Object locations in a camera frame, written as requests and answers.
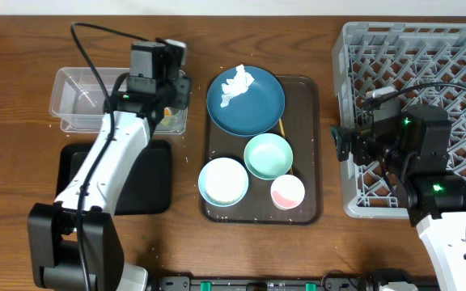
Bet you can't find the yellow snack wrapper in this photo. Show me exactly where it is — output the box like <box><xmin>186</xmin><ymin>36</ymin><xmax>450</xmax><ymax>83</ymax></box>
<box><xmin>161</xmin><ymin>108</ymin><xmax>176</xmax><ymax>126</ymax></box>

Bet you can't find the white tissue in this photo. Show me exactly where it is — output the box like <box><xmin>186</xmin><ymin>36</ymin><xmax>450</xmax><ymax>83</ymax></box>
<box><xmin>220</xmin><ymin>65</ymin><xmax>255</xmax><ymax>108</ymax></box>

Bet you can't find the pink and white cup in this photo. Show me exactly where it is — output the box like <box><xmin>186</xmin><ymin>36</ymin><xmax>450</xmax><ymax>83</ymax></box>
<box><xmin>270</xmin><ymin>175</ymin><xmax>305</xmax><ymax>210</ymax></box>

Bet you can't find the mint green bowl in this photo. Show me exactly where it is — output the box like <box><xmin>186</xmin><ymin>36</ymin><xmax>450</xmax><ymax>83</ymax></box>
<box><xmin>244</xmin><ymin>133</ymin><xmax>294</xmax><ymax>180</ymax></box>

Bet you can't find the light blue rice bowl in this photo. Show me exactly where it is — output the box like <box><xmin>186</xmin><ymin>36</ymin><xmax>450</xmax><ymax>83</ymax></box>
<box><xmin>197</xmin><ymin>158</ymin><xmax>249</xmax><ymax>207</ymax></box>

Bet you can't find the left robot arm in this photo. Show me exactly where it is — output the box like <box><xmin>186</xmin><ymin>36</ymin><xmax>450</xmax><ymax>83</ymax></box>
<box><xmin>28</xmin><ymin>38</ymin><xmax>192</xmax><ymax>290</ymax></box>

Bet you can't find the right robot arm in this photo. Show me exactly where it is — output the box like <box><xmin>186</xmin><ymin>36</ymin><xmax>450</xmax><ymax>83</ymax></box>
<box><xmin>330</xmin><ymin>89</ymin><xmax>466</xmax><ymax>290</ymax></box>

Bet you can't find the grey dishwasher rack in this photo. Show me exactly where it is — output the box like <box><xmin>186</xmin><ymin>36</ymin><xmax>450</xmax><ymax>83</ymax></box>
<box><xmin>332</xmin><ymin>21</ymin><xmax>466</xmax><ymax>221</ymax></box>

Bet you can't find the black waste tray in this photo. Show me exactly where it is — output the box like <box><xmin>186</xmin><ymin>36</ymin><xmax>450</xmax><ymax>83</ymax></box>
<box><xmin>56</xmin><ymin>140</ymin><xmax>172</xmax><ymax>215</ymax></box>

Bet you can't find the brown serving tray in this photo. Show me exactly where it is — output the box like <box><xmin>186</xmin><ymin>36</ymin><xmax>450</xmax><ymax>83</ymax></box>
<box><xmin>200</xmin><ymin>75</ymin><xmax>323</xmax><ymax>226</ymax></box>

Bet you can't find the clear plastic bin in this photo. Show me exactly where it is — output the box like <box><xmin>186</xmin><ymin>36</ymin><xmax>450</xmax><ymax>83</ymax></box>
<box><xmin>49</xmin><ymin>67</ymin><xmax>188</xmax><ymax>135</ymax></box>

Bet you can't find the wooden chopstick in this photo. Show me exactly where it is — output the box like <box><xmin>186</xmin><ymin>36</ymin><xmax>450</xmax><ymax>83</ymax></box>
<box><xmin>278</xmin><ymin>118</ymin><xmax>294</xmax><ymax>175</ymax></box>

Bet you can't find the dark blue plate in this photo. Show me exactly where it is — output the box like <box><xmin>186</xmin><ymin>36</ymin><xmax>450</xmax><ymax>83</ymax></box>
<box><xmin>206</xmin><ymin>66</ymin><xmax>286</xmax><ymax>137</ymax></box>

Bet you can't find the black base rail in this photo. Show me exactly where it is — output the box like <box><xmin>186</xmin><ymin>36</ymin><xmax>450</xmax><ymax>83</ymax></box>
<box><xmin>146</xmin><ymin>276</ymin><xmax>439</xmax><ymax>291</ymax></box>

